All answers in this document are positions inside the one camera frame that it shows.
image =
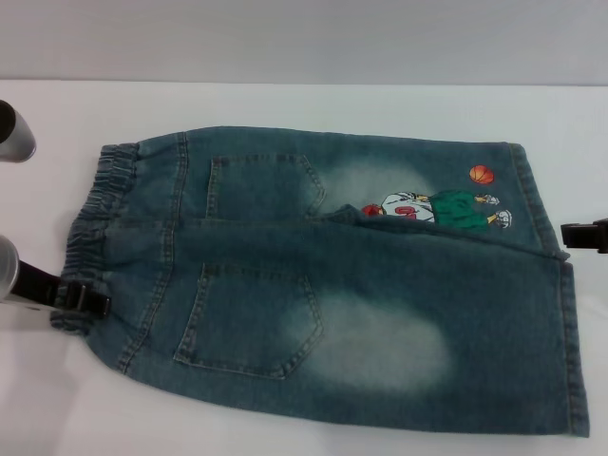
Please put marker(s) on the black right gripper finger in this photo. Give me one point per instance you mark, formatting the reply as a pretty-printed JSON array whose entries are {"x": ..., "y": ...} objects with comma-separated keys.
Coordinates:
[{"x": 576, "y": 235}]

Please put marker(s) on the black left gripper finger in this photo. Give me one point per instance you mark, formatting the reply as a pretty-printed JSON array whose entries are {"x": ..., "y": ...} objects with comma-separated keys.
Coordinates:
[{"x": 78, "y": 299}]

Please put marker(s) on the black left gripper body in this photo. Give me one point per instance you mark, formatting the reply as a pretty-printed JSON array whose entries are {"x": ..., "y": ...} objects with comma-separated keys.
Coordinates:
[{"x": 40, "y": 285}]

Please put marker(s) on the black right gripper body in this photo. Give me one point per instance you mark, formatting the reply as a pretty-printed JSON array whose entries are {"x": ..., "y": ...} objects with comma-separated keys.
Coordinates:
[{"x": 601, "y": 233}]

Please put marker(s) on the blue denim shorts with cartoon print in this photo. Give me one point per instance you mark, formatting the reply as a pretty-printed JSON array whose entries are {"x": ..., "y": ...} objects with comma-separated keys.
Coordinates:
[{"x": 361, "y": 294}]

